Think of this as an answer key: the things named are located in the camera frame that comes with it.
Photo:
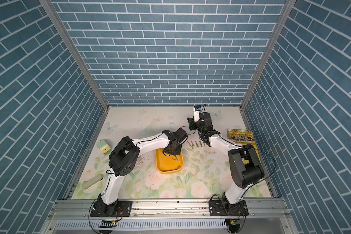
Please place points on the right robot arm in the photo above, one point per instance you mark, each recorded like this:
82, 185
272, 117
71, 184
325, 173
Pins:
245, 167

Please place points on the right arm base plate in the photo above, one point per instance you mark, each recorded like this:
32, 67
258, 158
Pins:
224, 208

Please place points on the yellow plastic storage box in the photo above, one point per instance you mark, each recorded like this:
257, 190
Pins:
166, 165

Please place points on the aluminium mounting rail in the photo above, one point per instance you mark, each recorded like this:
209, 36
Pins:
173, 208

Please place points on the pale green flat case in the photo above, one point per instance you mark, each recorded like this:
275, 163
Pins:
92, 182

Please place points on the floral table mat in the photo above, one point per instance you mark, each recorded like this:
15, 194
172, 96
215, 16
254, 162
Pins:
205, 171

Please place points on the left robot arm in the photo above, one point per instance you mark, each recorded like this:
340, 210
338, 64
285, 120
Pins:
122, 161

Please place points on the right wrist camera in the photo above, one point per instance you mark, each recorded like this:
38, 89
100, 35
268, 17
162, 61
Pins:
197, 111

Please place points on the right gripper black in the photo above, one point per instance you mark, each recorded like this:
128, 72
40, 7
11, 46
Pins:
191, 124

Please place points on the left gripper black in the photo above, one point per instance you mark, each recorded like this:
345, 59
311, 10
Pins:
179, 151

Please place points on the small green white box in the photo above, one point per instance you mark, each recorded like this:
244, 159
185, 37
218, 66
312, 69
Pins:
104, 147

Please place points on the white slotted cable duct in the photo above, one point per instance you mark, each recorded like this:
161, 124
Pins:
143, 224

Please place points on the yellow book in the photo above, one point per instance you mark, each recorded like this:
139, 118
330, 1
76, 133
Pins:
243, 137

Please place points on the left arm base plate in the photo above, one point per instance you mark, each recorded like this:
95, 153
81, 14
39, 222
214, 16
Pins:
119, 208

